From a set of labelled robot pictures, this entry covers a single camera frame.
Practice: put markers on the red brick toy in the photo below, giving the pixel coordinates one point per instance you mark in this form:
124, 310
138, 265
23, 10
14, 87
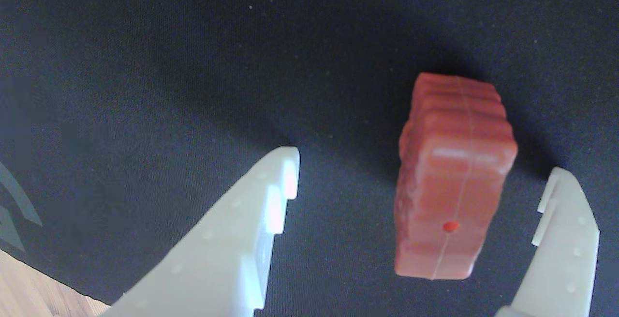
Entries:
454, 176

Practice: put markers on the black desk mat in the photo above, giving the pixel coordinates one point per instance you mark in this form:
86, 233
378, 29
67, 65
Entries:
145, 65

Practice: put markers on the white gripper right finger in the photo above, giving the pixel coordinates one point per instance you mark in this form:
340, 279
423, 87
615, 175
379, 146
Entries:
563, 259

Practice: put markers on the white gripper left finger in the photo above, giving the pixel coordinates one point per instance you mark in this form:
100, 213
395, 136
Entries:
227, 239

